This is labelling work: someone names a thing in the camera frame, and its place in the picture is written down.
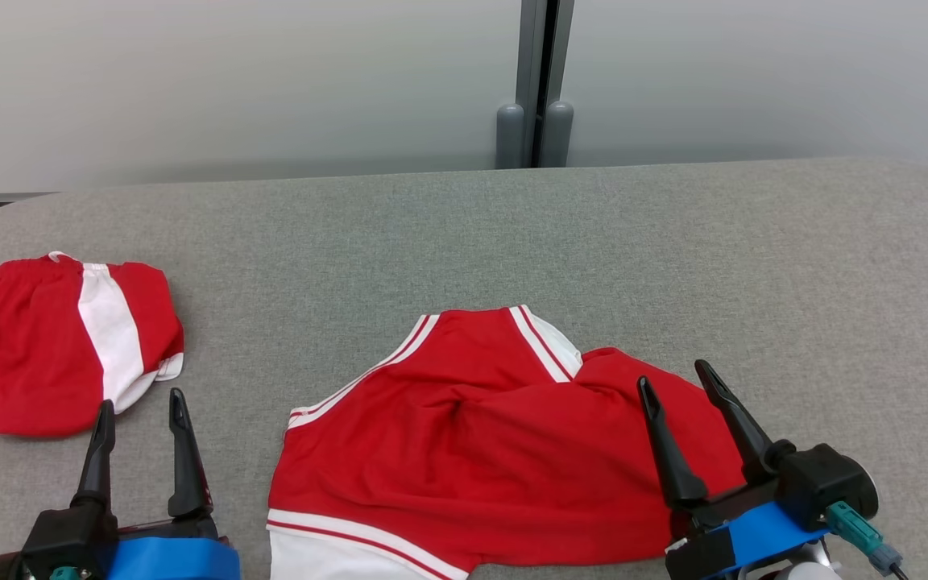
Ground grey cylindrical door bumper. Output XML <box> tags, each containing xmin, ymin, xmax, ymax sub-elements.
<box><xmin>496</xmin><ymin>102</ymin><xmax>526</xmax><ymax>170</ymax></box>
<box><xmin>542</xmin><ymin>101</ymin><xmax>574</xmax><ymax>168</ymax></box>

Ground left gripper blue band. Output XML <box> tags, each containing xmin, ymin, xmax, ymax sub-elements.
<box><xmin>71</xmin><ymin>388</ymin><xmax>241</xmax><ymax>580</ymax></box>

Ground grey partition door post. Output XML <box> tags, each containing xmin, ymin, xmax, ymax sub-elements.
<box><xmin>515</xmin><ymin>0</ymin><xmax>576</xmax><ymax>168</ymax></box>

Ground red shorts with white stripe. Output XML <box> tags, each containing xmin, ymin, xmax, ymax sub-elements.
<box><xmin>0</xmin><ymin>251</ymin><xmax>185</xmax><ymax>438</ymax></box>

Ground red basketball jersey number 23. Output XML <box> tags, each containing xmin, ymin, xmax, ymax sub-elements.
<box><xmin>267</xmin><ymin>304</ymin><xmax>747</xmax><ymax>580</ymax></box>

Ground green plug with black cable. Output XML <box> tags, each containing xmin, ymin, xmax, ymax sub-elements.
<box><xmin>825</xmin><ymin>501</ymin><xmax>912</xmax><ymax>580</ymax></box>

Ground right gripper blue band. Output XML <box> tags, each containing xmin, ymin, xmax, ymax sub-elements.
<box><xmin>637</xmin><ymin>359</ymin><xmax>831</xmax><ymax>580</ymax></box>

